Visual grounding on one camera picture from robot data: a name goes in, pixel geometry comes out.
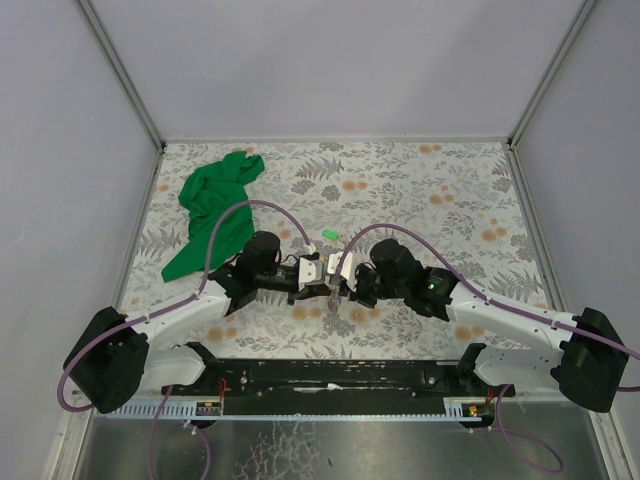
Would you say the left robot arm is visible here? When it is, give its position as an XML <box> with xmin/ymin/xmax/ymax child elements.
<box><xmin>61</xmin><ymin>231</ymin><xmax>329</xmax><ymax>414</ymax></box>

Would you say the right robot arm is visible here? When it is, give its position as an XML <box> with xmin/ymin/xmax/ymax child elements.
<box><xmin>331</xmin><ymin>238</ymin><xmax>629</xmax><ymax>413</ymax></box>

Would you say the light green key tag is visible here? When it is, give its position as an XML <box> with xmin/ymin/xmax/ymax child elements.
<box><xmin>322</xmin><ymin>230</ymin><xmax>340</xmax><ymax>240</ymax></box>

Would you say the green cloth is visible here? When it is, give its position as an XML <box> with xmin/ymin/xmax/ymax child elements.
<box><xmin>161</xmin><ymin>151</ymin><xmax>265</xmax><ymax>283</ymax></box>

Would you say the floral table mat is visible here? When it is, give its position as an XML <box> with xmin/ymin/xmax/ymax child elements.
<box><xmin>102</xmin><ymin>141</ymin><xmax>576</xmax><ymax>361</ymax></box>

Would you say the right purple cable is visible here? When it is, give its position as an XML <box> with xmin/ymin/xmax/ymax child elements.
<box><xmin>331</xmin><ymin>223</ymin><xmax>640</xmax><ymax>474</ymax></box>

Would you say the purple cable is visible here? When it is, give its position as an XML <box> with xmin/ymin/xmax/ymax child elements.
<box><xmin>331</xmin><ymin>223</ymin><xmax>640</xmax><ymax>474</ymax></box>
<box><xmin>57</xmin><ymin>199</ymin><xmax>317</xmax><ymax>412</ymax></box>

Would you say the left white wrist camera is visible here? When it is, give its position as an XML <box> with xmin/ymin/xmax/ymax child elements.
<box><xmin>298</xmin><ymin>253</ymin><xmax>326</xmax><ymax>290</ymax></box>

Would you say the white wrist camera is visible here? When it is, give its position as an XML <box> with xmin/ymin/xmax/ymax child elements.
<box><xmin>327</xmin><ymin>251</ymin><xmax>356</xmax><ymax>292</ymax></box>
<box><xmin>298</xmin><ymin>253</ymin><xmax>326</xmax><ymax>290</ymax></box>

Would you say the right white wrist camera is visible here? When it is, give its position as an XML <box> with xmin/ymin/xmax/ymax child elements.
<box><xmin>327</xmin><ymin>251</ymin><xmax>356</xmax><ymax>292</ymax></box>

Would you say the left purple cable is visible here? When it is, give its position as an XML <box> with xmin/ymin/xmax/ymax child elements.
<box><xmin>57</xmin><ymin>199</ymin><xmax>317</xmax><ymax>412</ymax></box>

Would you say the aluminium frame rail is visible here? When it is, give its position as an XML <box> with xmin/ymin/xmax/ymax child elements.
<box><xmin>70</xmin><ymin>351</ymin><xmax>625</xmax><ymax>412</ymax></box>

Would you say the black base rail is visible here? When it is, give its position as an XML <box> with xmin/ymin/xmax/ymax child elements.
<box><xmin>170</xmin><ymin>359</ymin><xmax>502</xmax><ymax>418</ymax></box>

